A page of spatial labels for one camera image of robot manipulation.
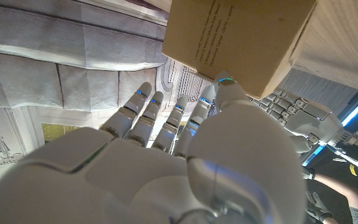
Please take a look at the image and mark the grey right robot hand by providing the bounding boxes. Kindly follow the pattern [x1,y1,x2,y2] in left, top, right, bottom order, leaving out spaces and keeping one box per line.
[0,71,308,224]

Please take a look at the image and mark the person's bare forearm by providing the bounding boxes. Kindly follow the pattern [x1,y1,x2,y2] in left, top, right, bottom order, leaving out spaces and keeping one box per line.
[303,172,358,213]

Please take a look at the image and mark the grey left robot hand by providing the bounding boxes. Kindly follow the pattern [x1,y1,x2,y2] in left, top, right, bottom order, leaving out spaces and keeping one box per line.
[249,88,358,154]

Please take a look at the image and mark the printed living room backdrop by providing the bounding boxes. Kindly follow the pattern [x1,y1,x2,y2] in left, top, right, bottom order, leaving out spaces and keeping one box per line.
[0,0,213,190]

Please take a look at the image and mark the person's black gloved hand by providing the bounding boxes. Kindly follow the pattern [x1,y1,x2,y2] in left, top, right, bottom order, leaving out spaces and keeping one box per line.
[305,190,334,224]

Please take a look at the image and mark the brown cardboard packing box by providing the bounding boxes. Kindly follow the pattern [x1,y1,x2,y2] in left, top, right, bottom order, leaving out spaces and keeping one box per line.
[162,0,318,100]

